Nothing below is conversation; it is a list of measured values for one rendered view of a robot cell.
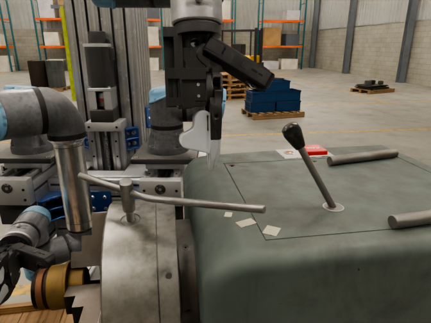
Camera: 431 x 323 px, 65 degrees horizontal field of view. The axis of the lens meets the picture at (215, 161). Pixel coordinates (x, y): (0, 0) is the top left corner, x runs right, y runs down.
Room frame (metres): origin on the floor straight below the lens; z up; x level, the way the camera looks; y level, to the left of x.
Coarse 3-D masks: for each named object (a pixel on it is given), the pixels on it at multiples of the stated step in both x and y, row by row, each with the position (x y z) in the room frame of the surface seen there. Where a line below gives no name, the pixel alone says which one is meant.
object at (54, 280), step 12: (60, 264) 0.57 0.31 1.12; (36, 276) 0.54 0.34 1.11; (48, 276) 0.53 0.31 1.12; (60, 276) 0.53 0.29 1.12; (72, 276) 0.55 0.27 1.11; (84, 276) 0.58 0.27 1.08; (36, 288) 0.52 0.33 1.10; (48, 288) 0.52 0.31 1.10; (60, 288) 0.52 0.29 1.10; (36, 300) 0.51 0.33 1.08; (48, 300) 0.51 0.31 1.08; (60, 300) 0.51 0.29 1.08
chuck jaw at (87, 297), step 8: (72, 288) 0.52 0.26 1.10; (80, 288) 0.52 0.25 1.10; (88, 288) 0.52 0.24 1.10; (96, 288) 0.52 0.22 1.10; (64, 296) 0.50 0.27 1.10; (72, 296) 0.50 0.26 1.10; (80, 296) 0.50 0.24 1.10; (88, 296) 0.50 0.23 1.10; (96, 296) 0.50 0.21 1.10; (72, 304) 0.48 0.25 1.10; (80, 304) 0.48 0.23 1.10; (88, 304) 0.48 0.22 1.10; (96, 304) 0.48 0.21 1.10; (72, 312) 0.47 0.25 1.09; (80, 312) 0.47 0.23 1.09; (88, 312) 0.46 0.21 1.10; (96, 312) 0.46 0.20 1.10; (80, 320) 0.44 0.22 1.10; (88, 320) 0.44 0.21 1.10; (96, 320) 0.44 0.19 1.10
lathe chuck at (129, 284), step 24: (120, 216) 0.55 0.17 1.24; (144, 216) 0.55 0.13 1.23; (120, 240) 0.50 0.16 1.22; (144, 240) 0.50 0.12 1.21; (120, 264) 0.47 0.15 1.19; (144, 264) 0.47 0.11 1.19; (120, 288) 0.44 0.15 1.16; (144, 288) 0.45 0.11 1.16; (120, 312) 0.43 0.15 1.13; (144, 312) 0.43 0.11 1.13
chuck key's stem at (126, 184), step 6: (120, 180) 0.52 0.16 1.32; (126, 180) 0.52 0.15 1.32; (132, 180) 0.52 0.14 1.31; (120, 186) 0.51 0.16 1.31; (126, 186) 0.51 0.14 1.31; (132, 186) 0.52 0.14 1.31; (126, 192) 0.51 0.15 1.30; (126, 198) 0.52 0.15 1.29; (132, 198) 0.52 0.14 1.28; (126, 204) 0.52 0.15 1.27; (132, 204) 0.52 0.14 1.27; (126, 210) 0.52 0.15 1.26; (132, 210) 0.53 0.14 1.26; (126, 216) 0.53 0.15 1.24; (132, 216) 0.53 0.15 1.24; (132, 222) 0.53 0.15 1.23
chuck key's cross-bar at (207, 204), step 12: (84, 180) 0.55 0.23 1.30; (96, 180) 0.54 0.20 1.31; (120, 192) 0.52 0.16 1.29; (132, 192) 0.51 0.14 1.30; (180, 204) 0.48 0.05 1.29; (192, 204) 0.47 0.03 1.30; (204, 204) 0.46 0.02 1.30; (216, 204) 0.45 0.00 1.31; (228, 204) 0.44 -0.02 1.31; (240, 204) 0.44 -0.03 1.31; (252, 204) 0.43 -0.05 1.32
